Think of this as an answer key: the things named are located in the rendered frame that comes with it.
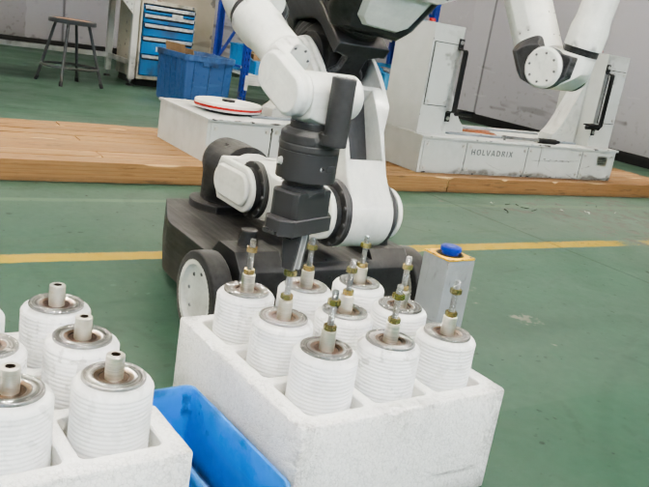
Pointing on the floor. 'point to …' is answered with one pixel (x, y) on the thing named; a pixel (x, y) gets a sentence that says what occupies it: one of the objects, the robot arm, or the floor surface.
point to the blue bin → (214, 443)
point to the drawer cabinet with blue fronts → (153, 36)
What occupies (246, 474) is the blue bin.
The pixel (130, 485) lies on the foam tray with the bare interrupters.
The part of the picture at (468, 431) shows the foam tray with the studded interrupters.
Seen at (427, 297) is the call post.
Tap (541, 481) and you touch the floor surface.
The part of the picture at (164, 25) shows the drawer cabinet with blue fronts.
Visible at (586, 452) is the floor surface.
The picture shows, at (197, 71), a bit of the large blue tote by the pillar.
